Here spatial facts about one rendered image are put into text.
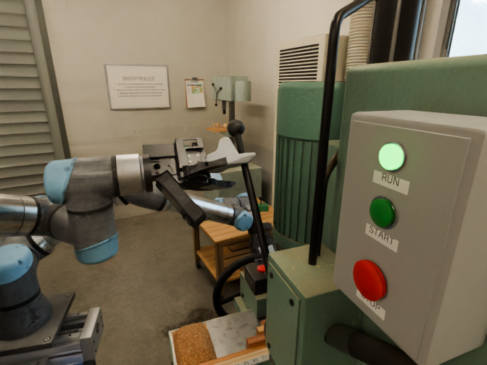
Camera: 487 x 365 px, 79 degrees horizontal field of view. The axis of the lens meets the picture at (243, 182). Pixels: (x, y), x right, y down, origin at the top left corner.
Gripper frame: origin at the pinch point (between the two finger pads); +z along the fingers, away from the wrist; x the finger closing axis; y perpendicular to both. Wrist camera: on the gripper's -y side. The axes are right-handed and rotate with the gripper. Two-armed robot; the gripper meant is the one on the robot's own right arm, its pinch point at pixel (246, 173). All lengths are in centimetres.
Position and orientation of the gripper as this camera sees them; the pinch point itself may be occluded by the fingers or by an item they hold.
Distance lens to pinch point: 60.8
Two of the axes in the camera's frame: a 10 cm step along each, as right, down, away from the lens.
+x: -2.7, 3.6, 8.9
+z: 9.4, -1.1, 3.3
